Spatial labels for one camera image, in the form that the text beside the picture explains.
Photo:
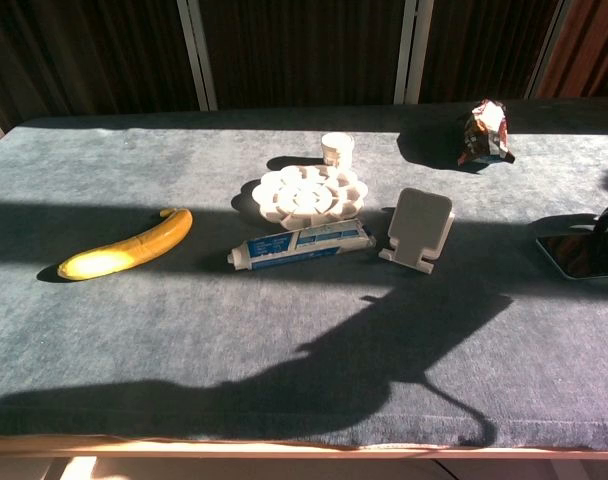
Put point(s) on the black smartphone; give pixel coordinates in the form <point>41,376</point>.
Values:
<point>579,255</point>

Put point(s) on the white plastic phone stand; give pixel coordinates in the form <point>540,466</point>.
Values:
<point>419,225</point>

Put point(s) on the crumpled foil snack bag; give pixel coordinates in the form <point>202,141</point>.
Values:
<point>486,135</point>

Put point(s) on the red curtain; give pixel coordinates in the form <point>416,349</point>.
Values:
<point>589,50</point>

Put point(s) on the small white cup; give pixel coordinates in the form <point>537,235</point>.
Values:
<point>337,150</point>

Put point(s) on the white flower-shaped paint palette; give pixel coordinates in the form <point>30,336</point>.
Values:
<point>309,197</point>

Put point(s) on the blue white toothpaste tube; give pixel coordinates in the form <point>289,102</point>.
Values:
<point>304,245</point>

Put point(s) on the yellow banana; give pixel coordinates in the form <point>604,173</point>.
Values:
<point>134,247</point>

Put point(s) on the blue table cloth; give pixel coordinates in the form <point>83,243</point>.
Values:
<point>134,325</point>

